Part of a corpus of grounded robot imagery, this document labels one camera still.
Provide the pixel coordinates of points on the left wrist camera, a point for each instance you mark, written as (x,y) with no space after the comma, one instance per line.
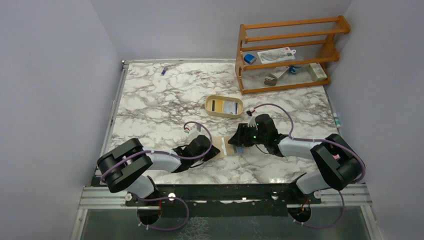
(193,132)

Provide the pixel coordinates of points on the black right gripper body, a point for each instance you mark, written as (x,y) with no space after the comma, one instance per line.
(245,137)

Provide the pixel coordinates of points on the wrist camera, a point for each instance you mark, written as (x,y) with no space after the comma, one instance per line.
(251,117)
(193,132)

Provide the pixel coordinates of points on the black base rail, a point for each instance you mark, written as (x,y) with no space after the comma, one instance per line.
(223,200)

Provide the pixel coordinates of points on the grey metal clip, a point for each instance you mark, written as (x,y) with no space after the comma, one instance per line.
(276,74)

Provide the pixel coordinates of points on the blue stamp block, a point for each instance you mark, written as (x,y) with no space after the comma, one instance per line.
(249,59)

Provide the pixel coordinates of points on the green white small box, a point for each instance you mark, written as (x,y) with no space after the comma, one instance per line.
(317,72)

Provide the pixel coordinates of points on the wooden shelf rack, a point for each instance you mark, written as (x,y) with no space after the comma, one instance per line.
(312,46)

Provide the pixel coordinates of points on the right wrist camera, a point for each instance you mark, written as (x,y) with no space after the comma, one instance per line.
(251,117)

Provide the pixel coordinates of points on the white printed package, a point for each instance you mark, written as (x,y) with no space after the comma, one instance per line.
(277,55)

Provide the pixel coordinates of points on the beige oval tray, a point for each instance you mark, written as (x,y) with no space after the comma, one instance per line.
(213,106)

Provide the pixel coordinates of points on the green white pen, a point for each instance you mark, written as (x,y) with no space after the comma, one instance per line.
(336,120)

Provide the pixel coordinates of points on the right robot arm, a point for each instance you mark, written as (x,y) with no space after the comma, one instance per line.
(335,160)

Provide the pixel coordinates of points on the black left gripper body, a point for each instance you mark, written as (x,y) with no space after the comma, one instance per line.
(209,151)

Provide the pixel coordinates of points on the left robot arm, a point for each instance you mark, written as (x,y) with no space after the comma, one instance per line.
(122,169)

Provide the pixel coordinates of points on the blue tape roll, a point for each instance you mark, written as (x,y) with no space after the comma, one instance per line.
(295,69)

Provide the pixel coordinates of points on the beige card holder wallet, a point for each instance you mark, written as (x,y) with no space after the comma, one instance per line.
(217,142)

